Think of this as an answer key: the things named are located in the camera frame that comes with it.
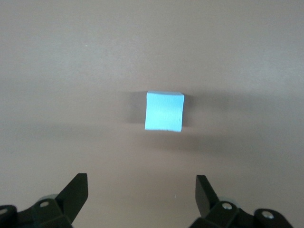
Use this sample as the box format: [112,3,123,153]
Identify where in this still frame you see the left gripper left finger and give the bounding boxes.
[0,173,89,228]

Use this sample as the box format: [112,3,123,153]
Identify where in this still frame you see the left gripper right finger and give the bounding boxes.
[189,175,292,228]

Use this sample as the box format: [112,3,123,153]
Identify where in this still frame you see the light blue foam block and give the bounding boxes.
[144,90,185,133]

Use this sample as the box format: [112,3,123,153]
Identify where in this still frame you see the brown table mat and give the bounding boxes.
[0,0,304,228]

